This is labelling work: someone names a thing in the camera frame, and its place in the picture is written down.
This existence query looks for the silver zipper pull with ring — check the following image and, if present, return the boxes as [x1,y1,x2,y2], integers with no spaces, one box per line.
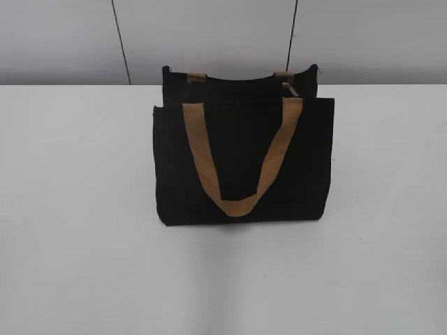
[282,82,300,97]

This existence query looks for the black fabric tote bag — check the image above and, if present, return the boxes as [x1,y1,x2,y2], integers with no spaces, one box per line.
[153,65,335,226]

